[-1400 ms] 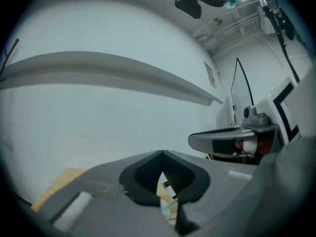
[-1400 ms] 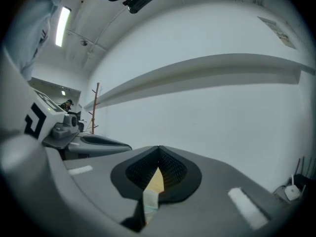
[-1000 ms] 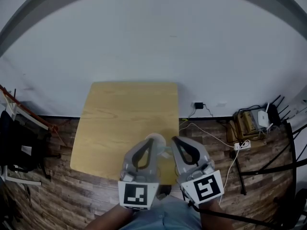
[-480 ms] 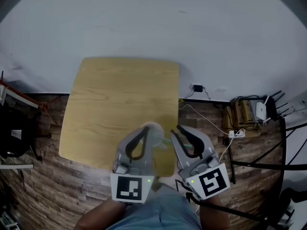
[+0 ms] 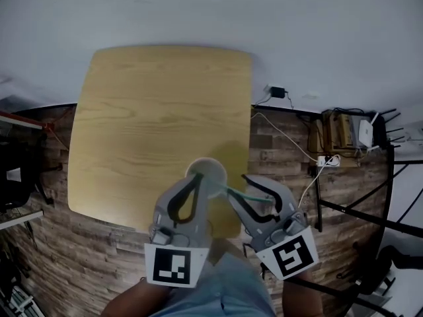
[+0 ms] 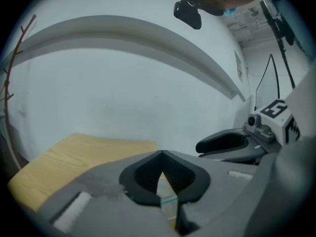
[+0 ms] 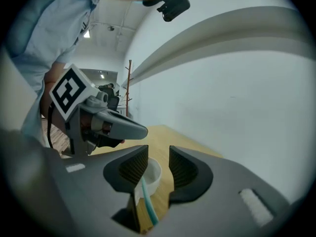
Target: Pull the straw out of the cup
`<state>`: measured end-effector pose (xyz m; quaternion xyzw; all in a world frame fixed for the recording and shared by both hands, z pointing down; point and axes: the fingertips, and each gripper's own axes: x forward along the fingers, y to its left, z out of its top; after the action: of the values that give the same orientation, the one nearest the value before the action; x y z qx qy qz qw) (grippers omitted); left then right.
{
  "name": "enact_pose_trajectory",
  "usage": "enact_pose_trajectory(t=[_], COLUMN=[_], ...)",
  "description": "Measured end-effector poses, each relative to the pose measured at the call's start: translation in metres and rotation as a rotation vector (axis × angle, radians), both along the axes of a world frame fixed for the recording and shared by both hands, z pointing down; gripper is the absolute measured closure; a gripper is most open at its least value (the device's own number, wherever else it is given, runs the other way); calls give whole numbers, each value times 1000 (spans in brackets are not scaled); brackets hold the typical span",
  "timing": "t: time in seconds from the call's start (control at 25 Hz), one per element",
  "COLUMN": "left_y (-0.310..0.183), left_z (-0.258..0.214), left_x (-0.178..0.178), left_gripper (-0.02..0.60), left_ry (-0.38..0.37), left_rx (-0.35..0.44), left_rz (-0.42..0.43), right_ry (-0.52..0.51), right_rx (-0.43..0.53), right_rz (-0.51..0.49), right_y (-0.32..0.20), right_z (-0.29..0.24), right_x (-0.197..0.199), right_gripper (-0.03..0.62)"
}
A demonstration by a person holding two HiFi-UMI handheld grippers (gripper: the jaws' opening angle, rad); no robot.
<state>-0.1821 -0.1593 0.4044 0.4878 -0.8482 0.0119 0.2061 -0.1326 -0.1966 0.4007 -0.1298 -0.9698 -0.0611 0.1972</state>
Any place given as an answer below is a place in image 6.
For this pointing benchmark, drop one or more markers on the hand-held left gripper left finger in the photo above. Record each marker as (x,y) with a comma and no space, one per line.
(98,206)

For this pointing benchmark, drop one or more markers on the thin green stick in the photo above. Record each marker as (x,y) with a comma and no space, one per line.
(169,200)

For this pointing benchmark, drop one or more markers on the bare red-brown branch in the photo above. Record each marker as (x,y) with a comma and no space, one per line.
(10,70)

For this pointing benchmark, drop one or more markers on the black metal stand frame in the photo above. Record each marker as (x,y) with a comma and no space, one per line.
(287,63)

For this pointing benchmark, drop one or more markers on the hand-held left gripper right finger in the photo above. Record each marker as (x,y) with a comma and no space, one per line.
(217,194)

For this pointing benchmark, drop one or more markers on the wall poster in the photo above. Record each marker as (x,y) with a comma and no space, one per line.
(238,67)

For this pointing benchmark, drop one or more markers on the black head camera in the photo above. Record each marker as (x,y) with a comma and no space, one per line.
(187,12)

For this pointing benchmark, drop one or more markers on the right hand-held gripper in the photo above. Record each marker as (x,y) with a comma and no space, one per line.
(274,125)

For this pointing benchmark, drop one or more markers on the blue face mask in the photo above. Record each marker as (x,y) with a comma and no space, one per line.
(230,11)

